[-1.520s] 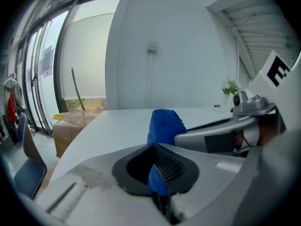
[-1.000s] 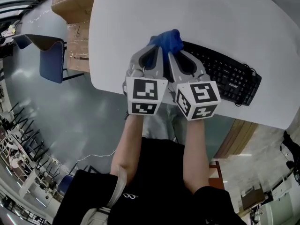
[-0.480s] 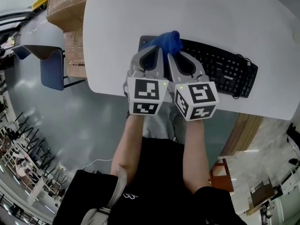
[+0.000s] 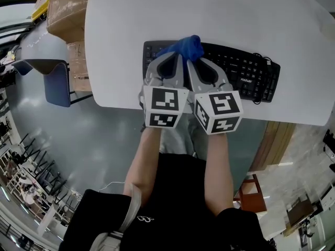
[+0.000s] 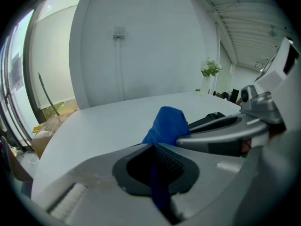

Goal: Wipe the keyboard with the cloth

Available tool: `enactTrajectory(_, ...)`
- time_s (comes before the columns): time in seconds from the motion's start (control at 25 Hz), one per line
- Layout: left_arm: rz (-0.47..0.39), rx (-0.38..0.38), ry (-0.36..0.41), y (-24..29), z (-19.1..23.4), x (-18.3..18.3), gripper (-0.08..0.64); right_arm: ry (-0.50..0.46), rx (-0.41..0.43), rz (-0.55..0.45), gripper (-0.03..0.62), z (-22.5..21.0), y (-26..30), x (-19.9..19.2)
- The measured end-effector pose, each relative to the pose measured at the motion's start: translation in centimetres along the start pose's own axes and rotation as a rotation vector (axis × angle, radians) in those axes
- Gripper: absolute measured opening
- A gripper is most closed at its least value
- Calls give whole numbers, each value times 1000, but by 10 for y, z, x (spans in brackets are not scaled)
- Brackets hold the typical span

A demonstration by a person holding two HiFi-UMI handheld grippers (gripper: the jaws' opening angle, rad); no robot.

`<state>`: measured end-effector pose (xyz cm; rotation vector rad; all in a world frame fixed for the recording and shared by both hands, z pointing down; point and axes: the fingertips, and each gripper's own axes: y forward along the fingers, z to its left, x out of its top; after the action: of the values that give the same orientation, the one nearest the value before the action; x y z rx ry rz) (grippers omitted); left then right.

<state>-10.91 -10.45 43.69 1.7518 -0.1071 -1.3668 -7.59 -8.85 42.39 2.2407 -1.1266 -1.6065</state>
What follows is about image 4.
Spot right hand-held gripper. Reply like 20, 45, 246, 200
186, 57, 244, 135

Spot person's grey trousers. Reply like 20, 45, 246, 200
159, 111, 207, 162

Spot person's black shirt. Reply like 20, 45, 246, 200
59, 152, 265, 251

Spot wooden slatted bench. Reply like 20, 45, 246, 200
248, 120, 298, 173

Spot blue cloth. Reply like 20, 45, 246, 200
154, 35, 205, 62

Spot white floor cable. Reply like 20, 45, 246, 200
98, 181, 126, 192

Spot person's right forearm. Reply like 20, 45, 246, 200
204, 132, 235, 217

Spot reddish brown stool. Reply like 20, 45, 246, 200
233, 174, 268, 214

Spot beige shoulder bag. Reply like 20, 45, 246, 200
90, 184, 143, 251

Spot dark blue chair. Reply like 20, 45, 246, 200
12, 59, 93, 108

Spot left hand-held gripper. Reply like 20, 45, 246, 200
138, 52, 190, 129

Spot black USB cable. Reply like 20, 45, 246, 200
252, 51, 273, 106

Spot person's left forearm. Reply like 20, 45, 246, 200
122, 126, 164, 210

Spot black keyboard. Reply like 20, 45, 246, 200
142, 40, 281, 105

